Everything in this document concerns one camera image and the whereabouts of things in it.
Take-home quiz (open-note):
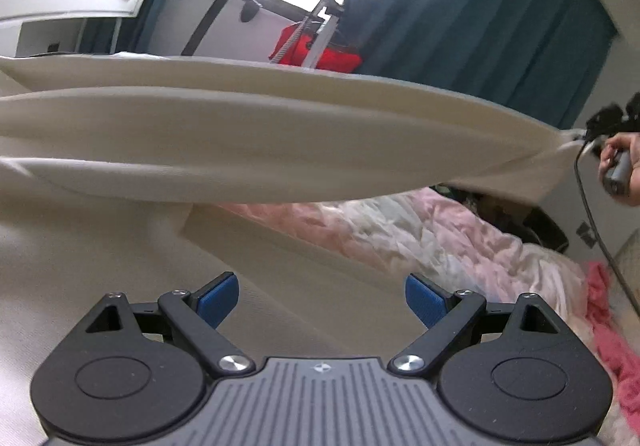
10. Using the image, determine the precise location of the red bag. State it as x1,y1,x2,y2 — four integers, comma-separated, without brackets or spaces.
272,21,364,75

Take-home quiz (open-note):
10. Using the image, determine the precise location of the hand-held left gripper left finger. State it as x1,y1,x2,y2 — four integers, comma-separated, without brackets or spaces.
85,272,258,377

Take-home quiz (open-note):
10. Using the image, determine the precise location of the deep pink cloth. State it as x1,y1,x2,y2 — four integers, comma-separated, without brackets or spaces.
584,260,640,419

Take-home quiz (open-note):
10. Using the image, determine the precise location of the wall socket with charger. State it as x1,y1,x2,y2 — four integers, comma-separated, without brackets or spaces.
576,220,597,248

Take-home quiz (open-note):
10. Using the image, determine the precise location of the cream white sweatshirt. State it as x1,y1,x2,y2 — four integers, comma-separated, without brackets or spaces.
0,51,601,427

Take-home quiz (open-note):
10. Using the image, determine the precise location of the black cable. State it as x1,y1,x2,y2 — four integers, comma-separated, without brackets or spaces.
574,138,624,278

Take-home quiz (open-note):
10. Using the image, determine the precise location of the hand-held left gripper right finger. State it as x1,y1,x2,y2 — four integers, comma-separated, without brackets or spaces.
390,272,559,375

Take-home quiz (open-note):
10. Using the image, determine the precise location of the person's right hand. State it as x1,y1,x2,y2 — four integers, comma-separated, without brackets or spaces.
599,132,640,208

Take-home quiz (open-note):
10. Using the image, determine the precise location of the small black object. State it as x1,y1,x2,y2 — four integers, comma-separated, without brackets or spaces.
238,0,264,23

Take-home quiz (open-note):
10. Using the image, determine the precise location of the wide blue curtain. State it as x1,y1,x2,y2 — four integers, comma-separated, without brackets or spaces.
344,0,617,128

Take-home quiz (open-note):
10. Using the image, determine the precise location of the garment steamer stand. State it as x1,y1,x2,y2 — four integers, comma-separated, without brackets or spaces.
269,0,352,71

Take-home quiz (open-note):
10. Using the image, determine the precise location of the pink and blue bed blanket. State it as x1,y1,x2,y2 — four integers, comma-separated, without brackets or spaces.
220,186,626,427

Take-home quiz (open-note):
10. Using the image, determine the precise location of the white dressing table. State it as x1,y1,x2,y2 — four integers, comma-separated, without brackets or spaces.
0,0,149,58

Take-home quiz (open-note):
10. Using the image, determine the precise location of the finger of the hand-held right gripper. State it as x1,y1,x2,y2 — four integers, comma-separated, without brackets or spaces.
580,109,622,143

